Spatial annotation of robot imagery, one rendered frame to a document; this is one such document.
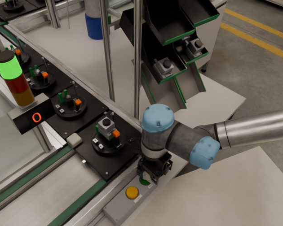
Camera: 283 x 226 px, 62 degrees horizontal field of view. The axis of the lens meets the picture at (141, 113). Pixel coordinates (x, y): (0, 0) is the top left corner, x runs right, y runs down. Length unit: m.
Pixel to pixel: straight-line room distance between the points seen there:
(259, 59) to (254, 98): 0.76
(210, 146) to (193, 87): 0.62
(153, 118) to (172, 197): 0.50
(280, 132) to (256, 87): 2.28
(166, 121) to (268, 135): 0.26
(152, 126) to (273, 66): 2.89
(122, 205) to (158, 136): 0.36
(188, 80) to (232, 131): 0.52
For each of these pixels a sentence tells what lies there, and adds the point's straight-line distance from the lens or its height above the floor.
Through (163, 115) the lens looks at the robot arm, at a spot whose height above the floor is 1.35.
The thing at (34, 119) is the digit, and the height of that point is 1.20.
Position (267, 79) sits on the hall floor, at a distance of 3.11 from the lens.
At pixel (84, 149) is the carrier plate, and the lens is 0.96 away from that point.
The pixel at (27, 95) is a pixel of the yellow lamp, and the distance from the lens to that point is 0.73.
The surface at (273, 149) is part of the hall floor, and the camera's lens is 2.42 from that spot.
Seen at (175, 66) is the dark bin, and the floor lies 1.20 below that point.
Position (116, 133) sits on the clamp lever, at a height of 1.08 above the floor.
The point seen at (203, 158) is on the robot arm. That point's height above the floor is 1.31.
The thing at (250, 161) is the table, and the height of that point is 0.86.
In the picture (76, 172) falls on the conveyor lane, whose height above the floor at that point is 0.92.
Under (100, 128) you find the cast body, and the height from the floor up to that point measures 1.07.
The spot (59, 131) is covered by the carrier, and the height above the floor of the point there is 0.97.
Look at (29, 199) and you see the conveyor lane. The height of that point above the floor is 0.92.
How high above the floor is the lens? 1.76
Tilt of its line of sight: 49 degrees down
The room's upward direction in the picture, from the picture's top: 2 degrees clockwise
